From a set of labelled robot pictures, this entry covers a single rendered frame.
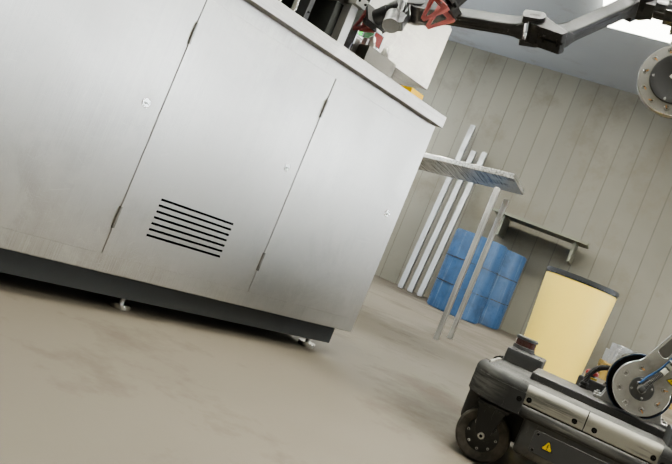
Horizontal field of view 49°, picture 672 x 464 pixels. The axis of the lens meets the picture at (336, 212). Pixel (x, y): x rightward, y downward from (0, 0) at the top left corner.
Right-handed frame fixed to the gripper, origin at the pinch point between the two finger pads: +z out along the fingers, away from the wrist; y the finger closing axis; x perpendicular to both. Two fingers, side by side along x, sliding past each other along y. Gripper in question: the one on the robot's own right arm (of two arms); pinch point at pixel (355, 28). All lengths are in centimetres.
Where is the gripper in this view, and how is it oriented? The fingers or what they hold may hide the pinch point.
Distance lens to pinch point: 259.6
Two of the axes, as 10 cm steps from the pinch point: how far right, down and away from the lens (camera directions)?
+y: 6.3, 2.7, 7.3
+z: -7.8, 2.2, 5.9
